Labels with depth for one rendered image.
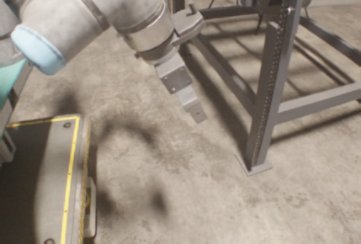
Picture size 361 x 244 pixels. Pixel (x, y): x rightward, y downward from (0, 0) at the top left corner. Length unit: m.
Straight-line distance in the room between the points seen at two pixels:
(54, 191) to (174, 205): 0.54
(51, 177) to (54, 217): 0.18
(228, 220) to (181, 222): 0.21
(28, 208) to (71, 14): 0.80
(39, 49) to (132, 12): 0.14
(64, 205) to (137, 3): 0.77
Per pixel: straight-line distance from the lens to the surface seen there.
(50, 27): 0.39
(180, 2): 2.12
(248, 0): 1.07
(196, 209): 1.30
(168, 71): 0.47
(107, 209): 1.35
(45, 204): 1.05
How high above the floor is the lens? 1.13
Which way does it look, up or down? 40 degrees down
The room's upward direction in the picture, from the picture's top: 2 degrees counter-clockwise
